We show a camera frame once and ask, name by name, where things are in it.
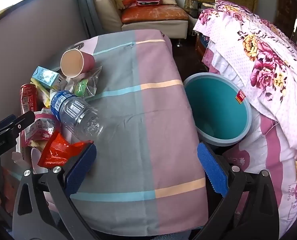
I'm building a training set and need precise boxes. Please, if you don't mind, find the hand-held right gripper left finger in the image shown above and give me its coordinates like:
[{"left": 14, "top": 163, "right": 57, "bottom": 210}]
[{"left": 12, "top": 142, "right": 99, "bottom": 240}]

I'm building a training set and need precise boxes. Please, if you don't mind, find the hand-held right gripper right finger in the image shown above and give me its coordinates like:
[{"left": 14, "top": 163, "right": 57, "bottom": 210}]
[{"left": 194, "top": 141, "right": 280, "bottom": 240}]

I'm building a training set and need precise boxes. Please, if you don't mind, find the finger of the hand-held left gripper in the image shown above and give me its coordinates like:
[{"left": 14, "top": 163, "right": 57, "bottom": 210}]
[
  {"left": 5, "top": 111, "right": 36, "bottom": 137},
  {"left": 0, "top": 114, "right": 17, "bottom": 137}
]

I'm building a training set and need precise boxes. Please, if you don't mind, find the pink white drink carton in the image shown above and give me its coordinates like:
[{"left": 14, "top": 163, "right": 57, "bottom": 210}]
[{"left": 20, "top": 107, "right": 61, "bottom": 147}]

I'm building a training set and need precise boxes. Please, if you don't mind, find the red soda can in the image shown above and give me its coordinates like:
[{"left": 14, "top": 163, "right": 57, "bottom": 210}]
[{"left": 20, "top": 83, "right": 38, "bottom": 115}]

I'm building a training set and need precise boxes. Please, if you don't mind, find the orange red snack wrapper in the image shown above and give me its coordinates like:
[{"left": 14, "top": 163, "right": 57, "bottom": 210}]
[{"left": 38, "top": 131, "right": 92, "bottom": 168}]

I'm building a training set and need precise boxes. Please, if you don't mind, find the yellow snack wrapper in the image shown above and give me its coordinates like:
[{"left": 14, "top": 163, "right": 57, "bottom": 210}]
[{"left": 30, "top": 77, "right": 54, "bottom": 108}]

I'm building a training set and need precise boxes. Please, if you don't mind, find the white tissue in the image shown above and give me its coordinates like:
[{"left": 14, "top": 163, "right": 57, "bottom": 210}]
[{"left": 12, "top": 145, "right": 46, "bottom": 175}]

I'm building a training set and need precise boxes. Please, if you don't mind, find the blue milk carton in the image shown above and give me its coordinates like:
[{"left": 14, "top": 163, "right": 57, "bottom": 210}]
[{"left": 31, "top": 66, "right": 66, "bottom": 90}]

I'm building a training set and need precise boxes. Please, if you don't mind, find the clear plastic bottle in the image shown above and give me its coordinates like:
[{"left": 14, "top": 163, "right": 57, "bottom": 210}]
[{"left": 50, "top": 89, "right": 105, "bottom": 140}]

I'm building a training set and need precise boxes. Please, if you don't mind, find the teal trash bin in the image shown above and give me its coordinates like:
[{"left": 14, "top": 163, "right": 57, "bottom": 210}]
[{"left": 182, "top": 72, "right": 252, "bottom": 147}]

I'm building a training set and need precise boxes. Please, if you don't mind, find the green packet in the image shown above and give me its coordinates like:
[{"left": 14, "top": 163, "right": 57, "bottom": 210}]
[{"left": 74, "top": 78, "right": 89, "bottom": 97}]

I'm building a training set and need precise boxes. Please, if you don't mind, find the clear plastic bag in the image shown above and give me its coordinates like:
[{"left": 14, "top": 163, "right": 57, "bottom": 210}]
[{"left": 63, "top": 66, "right": 102, "bottom": 99}]

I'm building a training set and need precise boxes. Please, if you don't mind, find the pink paper cup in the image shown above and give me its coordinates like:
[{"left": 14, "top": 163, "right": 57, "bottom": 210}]
[{"left": 60, "top": 49, "right": 95, "bottom": 78}]

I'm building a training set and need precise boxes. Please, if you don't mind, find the pink white bed sheet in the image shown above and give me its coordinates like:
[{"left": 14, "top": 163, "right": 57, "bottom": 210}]
[{"left": 201, "top": 47, "right": 297, "bottom": 238}]

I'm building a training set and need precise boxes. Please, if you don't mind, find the plaid tablecloth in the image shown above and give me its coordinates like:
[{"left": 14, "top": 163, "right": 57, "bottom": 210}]
[{"left": 1, "top": 29, "right": 209, "bottom": 235}]

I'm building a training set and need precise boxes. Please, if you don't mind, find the grey partition panel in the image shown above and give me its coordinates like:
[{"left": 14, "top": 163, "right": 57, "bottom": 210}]
[{"left": 0, "top": 0, "right": 90, "bottom": 130}]

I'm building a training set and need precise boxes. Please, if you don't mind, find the grey curtain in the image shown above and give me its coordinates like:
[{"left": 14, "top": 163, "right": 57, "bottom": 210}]
[{"left": 77, "top": 0, "right": 104, "bottom": 39}]

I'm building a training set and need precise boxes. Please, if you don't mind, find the beige sofa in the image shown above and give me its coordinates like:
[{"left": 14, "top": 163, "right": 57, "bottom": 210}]
[{"left": 90, "top": 0, "right": 189, "bottom": 39}]

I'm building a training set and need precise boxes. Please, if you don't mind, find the orange seat cushion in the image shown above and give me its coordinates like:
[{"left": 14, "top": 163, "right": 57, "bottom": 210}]
[{"left": 121, "top": 4, "right": 189, "bottom": 23}]

